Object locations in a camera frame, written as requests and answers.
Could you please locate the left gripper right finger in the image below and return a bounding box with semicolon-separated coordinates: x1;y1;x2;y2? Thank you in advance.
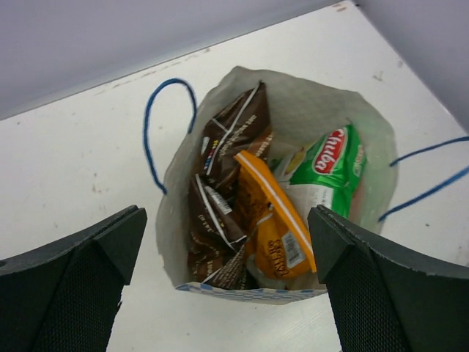
308;205;468;351

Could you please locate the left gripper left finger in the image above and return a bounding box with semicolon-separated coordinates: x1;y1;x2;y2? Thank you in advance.
1;205;147;351

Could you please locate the orange chips bag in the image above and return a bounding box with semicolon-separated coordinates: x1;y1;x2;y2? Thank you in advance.
234;151;317;290

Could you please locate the green Chuba snack bag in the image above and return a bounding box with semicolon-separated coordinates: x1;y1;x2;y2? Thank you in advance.
272;124;366;221

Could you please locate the blue checkered paper bag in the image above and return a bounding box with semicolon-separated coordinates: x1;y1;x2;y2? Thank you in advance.
156;67;397;304

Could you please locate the brown sea salt chips bag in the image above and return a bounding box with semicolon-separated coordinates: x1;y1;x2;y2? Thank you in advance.
193;81;273;198

